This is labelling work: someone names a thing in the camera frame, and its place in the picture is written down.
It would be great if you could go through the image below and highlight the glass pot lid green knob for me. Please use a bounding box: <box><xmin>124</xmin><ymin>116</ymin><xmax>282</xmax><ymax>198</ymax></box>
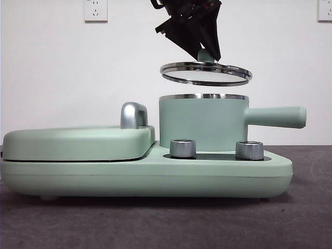
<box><xmin>160</xmin><ymin>49</ymin><xmax>253</xmax><ymax>87</ymax></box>

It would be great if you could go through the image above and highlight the silver control knob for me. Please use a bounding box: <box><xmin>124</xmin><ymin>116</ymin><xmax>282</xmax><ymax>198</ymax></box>
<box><xmin>170</xmin><ymin>139</ymin><xmax>197</xmax><ymax>159</ymax></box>
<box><xmin>235</xmin><ymin>141</ymin><xmax>265</xmax><ymax>160</ymax></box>

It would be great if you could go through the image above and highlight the mint green breakfast machine base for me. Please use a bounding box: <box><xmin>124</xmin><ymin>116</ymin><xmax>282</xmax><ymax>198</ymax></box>
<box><xmin>0</xmin><ymin>141</ymin><xmax>294</xmax><ymax>202</ymax></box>

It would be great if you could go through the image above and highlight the mint green griddle lid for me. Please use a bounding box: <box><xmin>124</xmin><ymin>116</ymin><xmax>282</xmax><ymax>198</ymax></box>
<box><xmin>2</xmin><ymin>125</ymin><xmax>157</xmax><ymax>162</ymax></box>

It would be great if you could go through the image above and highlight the white wall socket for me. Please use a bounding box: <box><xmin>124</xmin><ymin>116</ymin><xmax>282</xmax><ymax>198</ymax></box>
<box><xmin>82</xmin><ymin>0</ymin><xmax>109</xmax><ymax>24</ymax></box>
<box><xmin>317</xmin><ymin>0</ymin><xmax>332</xmax><ymax>23</ymax></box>

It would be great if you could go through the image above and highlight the mint green pot with handle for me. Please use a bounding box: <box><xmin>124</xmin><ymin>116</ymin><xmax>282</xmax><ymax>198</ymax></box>
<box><xmin>158</xmin><ymin>93</ymin><xmax>308</xmax><ymax>153</ymax></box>

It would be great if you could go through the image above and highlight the chrome griddle lid handle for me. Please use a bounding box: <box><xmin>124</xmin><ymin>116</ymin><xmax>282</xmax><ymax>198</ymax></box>
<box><xmin>120</xmin><ymin>102</ymin><xmax>149</xmax><ymax>130</ymax></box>

